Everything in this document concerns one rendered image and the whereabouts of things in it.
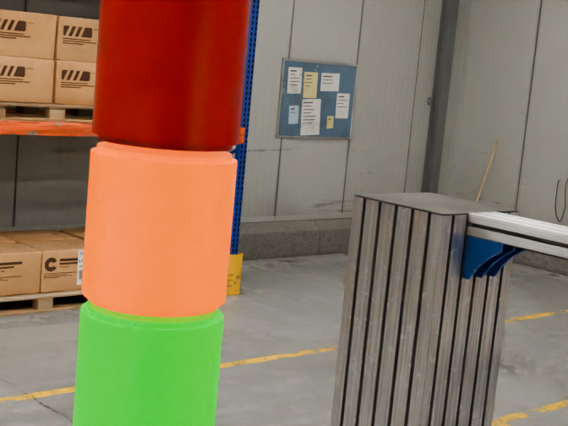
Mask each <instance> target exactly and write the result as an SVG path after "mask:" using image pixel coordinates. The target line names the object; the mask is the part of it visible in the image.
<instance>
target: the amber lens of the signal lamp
mask: <svg viewBox="0 0 568 426"><path fill-rule="evenodd" d="M237 166H238V161H237V160H236V159H233V158H232V154H231V153H229V152H226V151H215V152H203V151H182V150H160V149H151V148H143V147H135V146H129V145H119V144H114V143H109V142H106V141H105V142H100V143H98V144H97V147H94V148H92V149H91V150H90V170H89V183H88V196H87V209H86V222H85V247H84V260H83V274H82V287H81V292H82V293H83V295H84V296H85V297H86V298H88V300H89V301H90V302H91V303H93V304H94V305H95V306H98V307H101V308H103V309H107V310H111V311H115V312H119V313H123V314H133V315H139V316H150V317H189V316H196V315H202V314H208V313H210V312H213V311H215V310H217V309H218V308H219V307H220V306H222V304H224V303H225V302H226V294H227V275H228V265H229V255H230V245H231V235H232V216H233V206H234V196H235V186H236V176H237Z"/></svg>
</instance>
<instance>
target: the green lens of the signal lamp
mask: <svg viewBox="0 0 568 426"><path fill-rule="evenodd" d="M223 324H224V314H223V313H222V312H221V311H220V310H219V309H217V310H215V311H213V312H210V313H208V314H202V315H196V316H189V317H150V316H139V315H133V314H123V313H119V312H115V311H111V310H107V309H103V308H101V307H98V306H95V305H94V304H93V303H91V302H90V301H89V300H88V301H87V302H85V303H83V304H82V306H81V308H80V313H79V338H78V351H77V364H76V377H75V390H74V415H73V426H215V422H216V403H217V393H218V383H219V373H220V363H221V344H222V334H223Z"/></svg>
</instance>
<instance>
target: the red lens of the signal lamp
mask: <svg viewBox="0 0 568 426"><path fill-rule="evenodd" d="M250 9H251V0H101V1H100V15H99V28H98V41H97V54H96V79H95V93H94V106H93V118H92V131H91V132H92V133H94V134H97V138H98V139H99V140H103V141H106V142H109V143H114V144H119V145H129V146H135V147H143V148H151V149H160V150H182V151H203V152H215V151H229V150H232V147H233V146H234V145H239V137H240V127H241V117H242V107H243V88H244V78H245V69H246V58H247V48H248V38H249V19H250Z"/></svg>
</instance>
